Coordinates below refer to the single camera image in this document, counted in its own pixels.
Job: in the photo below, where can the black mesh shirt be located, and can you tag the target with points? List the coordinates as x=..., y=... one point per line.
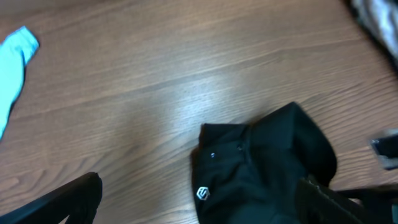
x=248, y=173

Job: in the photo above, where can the folded beige garment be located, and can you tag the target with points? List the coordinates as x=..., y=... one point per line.
x=379, y=17

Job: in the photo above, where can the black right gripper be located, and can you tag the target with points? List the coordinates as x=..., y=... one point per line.
x=384, y=144

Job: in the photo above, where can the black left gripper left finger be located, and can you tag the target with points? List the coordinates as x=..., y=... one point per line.
x=74, y=202

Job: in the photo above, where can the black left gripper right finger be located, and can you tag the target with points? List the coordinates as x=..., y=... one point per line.
x=316, y=204

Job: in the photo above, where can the light blue crumpled shirt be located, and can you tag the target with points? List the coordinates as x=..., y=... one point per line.
x=16, y=51

